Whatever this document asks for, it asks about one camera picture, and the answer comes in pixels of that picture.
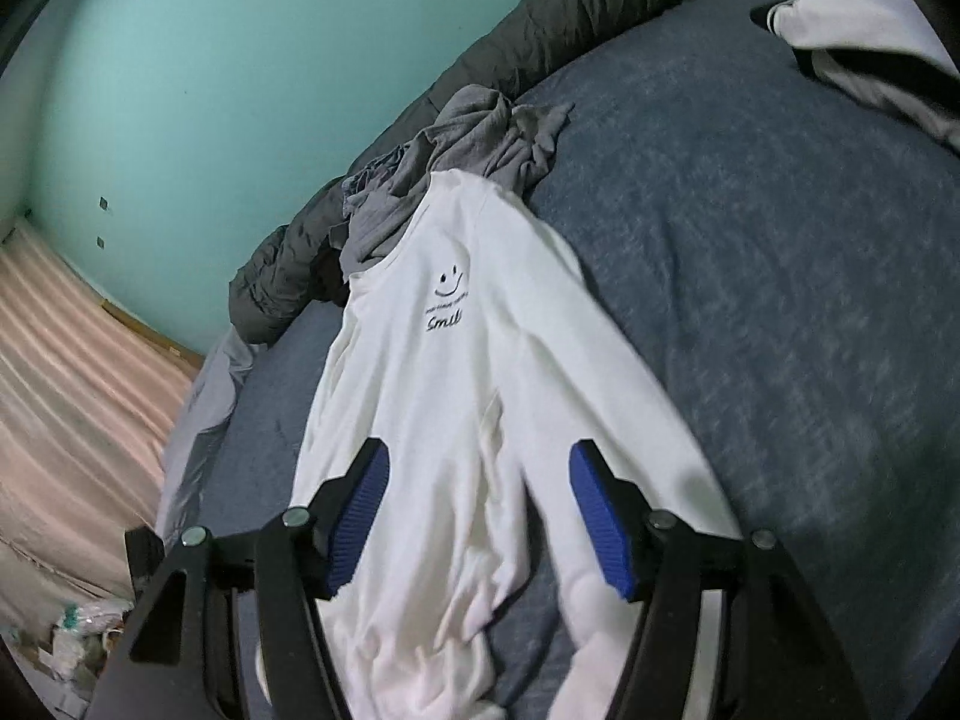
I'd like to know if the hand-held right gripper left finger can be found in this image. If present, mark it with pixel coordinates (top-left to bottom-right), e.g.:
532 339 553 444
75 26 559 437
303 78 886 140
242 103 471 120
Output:
86 436 392 720

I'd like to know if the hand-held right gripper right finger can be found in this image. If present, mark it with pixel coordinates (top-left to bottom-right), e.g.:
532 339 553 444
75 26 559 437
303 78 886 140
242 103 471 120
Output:
568 439 871 720

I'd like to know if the white t-shirt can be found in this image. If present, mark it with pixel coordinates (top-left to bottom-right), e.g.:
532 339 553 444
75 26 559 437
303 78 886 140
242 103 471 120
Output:
255 169 751 720

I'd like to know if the light grey pillow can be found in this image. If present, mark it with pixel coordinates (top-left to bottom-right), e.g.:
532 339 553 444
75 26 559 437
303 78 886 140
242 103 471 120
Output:
154 330 252 541

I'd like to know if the pile of plastic bags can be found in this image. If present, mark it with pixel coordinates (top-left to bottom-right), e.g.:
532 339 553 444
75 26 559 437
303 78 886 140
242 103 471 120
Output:
15 600 128 691

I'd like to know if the pink striped curtain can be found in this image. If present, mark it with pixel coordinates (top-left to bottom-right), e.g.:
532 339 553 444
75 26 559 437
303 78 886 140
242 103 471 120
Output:
0 217 203 661

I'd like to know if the blue bed sheet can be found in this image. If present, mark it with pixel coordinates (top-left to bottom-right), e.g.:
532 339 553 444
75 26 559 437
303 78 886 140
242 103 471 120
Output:
154 0 960 720

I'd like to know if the blue-grey shirt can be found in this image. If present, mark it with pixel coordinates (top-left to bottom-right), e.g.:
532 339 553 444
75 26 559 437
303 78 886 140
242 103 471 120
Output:
341 146 421 218

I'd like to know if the grey t-shirt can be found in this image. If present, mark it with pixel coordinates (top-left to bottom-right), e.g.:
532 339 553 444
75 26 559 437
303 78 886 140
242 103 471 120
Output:
330 86 577 275

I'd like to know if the dark olive duvet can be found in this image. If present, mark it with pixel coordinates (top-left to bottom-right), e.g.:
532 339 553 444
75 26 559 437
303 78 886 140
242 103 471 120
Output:
229 0 728 346

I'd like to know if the white and black garment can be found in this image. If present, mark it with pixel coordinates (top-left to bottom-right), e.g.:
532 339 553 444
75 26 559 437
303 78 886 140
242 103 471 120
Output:
750 0 960 155

